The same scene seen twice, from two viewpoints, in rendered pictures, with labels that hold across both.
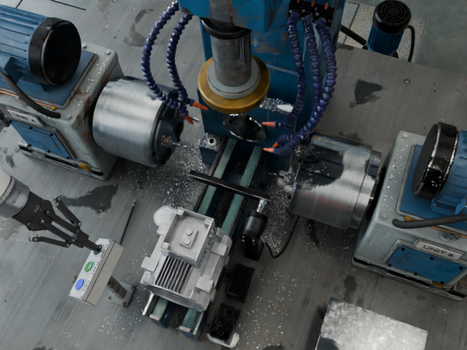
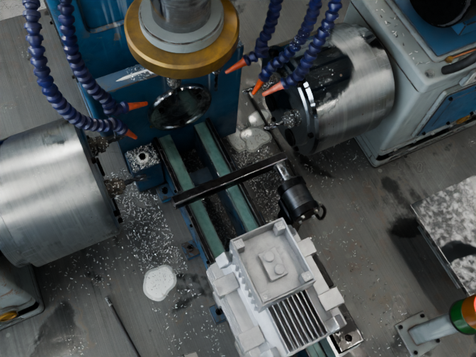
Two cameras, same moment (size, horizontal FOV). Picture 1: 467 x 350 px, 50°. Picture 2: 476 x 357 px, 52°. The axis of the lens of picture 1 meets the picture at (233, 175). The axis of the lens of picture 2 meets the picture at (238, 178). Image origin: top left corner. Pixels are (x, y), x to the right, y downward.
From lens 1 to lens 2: 0.67 m
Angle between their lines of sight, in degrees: 24
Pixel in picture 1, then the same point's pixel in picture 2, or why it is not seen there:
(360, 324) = (455, 205)
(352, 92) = not seen: hidden behind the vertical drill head
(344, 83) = not seen: hidden behind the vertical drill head
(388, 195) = (411, 52)
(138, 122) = (70, 186)
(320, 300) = (383, 222)
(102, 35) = not seen: outside the picture
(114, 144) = (51, 244)
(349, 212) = (384, 100)
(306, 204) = (336, 127)
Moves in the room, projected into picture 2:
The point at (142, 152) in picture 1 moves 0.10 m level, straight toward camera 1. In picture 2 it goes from (100, 222) to (152, 241)
